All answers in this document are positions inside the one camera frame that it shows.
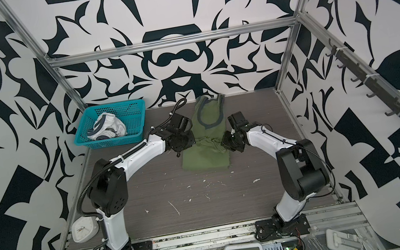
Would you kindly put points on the white round plastic object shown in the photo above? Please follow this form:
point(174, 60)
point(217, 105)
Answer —
point(84, 229)

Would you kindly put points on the green tank top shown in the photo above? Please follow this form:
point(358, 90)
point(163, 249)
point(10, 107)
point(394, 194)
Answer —
point(209, 126)

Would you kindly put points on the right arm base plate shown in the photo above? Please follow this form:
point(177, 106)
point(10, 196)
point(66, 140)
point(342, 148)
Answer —
point(275, 228)

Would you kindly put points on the white plastic bracket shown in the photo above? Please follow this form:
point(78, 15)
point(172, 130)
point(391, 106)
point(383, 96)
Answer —
point(337, 240)

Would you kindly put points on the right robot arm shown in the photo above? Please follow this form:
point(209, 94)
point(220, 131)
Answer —
point(302, 172)

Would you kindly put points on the white grey tank top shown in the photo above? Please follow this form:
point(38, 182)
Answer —
point(107, 126)

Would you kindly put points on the teal plastic basket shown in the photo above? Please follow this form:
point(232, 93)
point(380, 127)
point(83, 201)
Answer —
point(131, 113)

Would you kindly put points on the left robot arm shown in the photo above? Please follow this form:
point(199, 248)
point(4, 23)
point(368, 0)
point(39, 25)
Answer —
point(109, 190)

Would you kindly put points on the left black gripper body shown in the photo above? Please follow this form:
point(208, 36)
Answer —
point(186, 141)

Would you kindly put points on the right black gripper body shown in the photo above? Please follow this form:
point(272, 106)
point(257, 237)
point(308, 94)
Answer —
point(230, 141)

